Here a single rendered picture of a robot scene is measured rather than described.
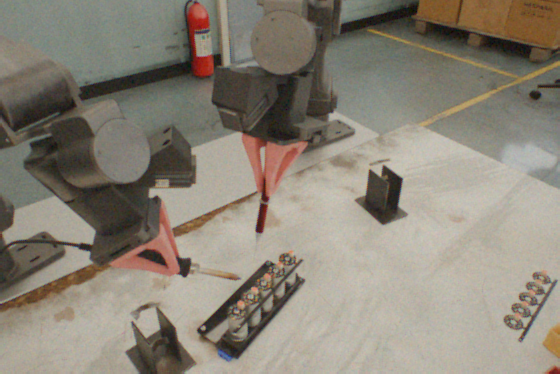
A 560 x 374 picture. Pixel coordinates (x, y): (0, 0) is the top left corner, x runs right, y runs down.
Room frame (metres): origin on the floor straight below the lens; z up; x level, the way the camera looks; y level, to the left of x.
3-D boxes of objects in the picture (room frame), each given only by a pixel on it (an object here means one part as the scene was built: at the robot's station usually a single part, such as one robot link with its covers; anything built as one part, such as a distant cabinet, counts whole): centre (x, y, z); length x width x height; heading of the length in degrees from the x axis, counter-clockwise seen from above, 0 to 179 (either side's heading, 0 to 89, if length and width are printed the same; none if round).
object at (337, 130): (0.93, -0.08, 0.79); 0.20 x 0.07 x 0.08; 124
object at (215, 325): (0.45, 0.03, 0.76); 0.16 x 0.07 x 0.01; 145
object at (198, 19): (3.16, 0.54, 0.29); 0.16 x 0.15 x 0.55; 127
